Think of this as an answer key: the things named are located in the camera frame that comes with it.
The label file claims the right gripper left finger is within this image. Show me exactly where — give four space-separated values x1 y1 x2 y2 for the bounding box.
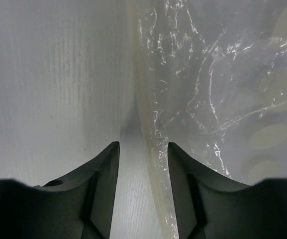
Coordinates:
0 142 120 239

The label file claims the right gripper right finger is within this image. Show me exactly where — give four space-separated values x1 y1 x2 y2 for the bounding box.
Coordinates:
168 142 287 239

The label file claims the clear zip top bag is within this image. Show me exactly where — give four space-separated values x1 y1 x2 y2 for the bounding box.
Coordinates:
127 0 287 239

